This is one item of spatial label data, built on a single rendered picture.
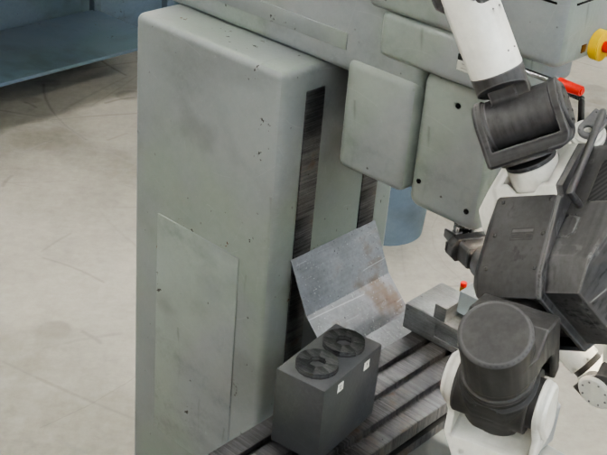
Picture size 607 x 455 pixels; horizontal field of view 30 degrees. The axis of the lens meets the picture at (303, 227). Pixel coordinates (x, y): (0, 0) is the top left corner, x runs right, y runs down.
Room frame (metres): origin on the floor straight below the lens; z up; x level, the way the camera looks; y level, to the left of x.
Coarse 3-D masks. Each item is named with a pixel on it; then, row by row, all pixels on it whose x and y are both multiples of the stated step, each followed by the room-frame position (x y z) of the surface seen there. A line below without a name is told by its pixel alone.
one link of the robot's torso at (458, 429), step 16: (448, 368) 1.51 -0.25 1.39; (448, 384) 1.49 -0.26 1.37; (544, 384) 1.47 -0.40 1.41; (448, 400) 1.50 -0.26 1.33; (544, 400) 1.44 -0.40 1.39; (448, 416) 1.53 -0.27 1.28; (464, 416) 1.56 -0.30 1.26; (544, 416) 1.43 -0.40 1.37; (448, 432) 1.52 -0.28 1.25; (464, 432) 1.53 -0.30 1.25; (480, 432) 1.52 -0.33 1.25; (528, 432) 1.52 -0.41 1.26; (544, 432) 1.46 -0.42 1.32; (464, 448) 1.51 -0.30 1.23; (480, 448) 1.50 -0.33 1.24; (496, 448) 1.50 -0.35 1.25; (512, 448) 1.49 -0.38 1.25; (528, 448) 1.49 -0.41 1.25
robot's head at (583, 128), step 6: (594, 114) 1.90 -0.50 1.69; (582, 120) 1.91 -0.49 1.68; (588, 120) 1.89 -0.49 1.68; (594, 120) 1.89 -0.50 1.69; (606, 120) 1.89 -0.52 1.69; (576, 126) 1.89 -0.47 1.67; (582, 126) 1.88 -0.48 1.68; (588, 126) 1.89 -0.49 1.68; (606, 126) 1.90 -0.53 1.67; (576, 132) 1.88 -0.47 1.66; (582, 132) 1.87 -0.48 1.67; (588, 132) 1.89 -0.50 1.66; (600, 132) 1.88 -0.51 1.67; (606, 132) 1.91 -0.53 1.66; (576, 138) 1.87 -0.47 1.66; (582, 138) 1.87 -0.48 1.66; (600, 138) 1.87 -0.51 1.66; (606, 138) 1.92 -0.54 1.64; (594, 144) 1.86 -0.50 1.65; (600, 144) 1.86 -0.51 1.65; (606, 144) 1.92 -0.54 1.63
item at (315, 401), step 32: (320, 352) 1.93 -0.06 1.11; (352, 352) 1.94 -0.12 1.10; (288, 384) 1.86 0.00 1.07; (320, 384) 1.83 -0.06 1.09; (352, 384) 1.90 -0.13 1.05; (288, 416) 1.85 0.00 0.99; (320, 416) 1.81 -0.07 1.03; (352, 416) 1.92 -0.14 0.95; (288, 448) 1.85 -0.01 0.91; (320, 448) 1.82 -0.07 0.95
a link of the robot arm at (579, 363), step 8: (560, 352) 1.93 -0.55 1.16; (568, 352) 1.92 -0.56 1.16; (576, 352) 1.92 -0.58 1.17; (584, 352) 1.92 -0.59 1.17; (592, 352) 1.92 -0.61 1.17; (560, 360) 1.94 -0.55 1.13; (568, 360) 1.92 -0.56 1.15; (576, 360) 1.91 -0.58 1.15; (584, 360) 1.91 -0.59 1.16; (592, 360) 1.91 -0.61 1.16; (600, 360) 1.90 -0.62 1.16; (568, 368) 1.92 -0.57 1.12; (576, 368) 1.91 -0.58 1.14; (584, 368) 1.90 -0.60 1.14; (592, 368) 1.88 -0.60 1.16; (576, 384) 1.88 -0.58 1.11
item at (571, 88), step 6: (528, 72) 2.06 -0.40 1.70; (534, 72) 2.06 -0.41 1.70; (540, 78) 2.05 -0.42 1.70; (546, 78) 2.04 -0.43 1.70; (564, 84) 2.01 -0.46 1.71; (570, 84) 2.00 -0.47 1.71; (576, 84) 2.00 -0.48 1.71; (570, 90) 2.00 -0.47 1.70; (576, 90) 1.99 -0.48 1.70; (582, 90) 1.99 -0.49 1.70
